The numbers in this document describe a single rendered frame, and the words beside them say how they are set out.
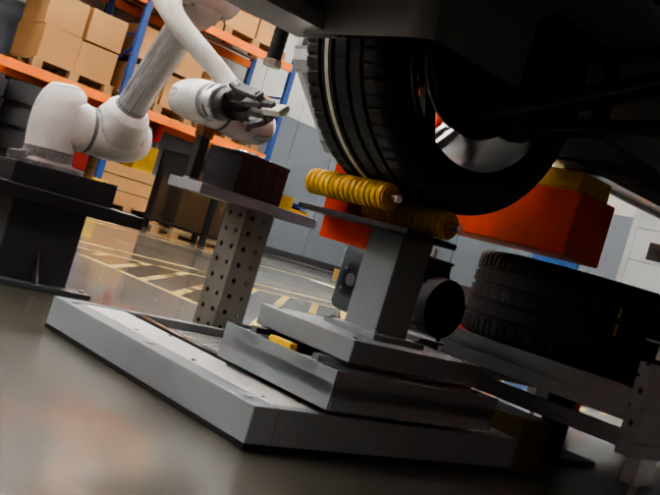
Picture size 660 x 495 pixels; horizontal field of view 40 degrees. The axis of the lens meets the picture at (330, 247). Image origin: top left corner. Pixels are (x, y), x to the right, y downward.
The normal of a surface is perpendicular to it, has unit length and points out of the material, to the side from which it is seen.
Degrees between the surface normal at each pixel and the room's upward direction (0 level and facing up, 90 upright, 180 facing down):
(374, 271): 90
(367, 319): 90
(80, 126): 90
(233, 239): 90
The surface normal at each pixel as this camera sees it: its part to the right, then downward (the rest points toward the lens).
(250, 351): -0.71, -0.22
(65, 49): 0.71, 0.21
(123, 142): 0.32, 0.70
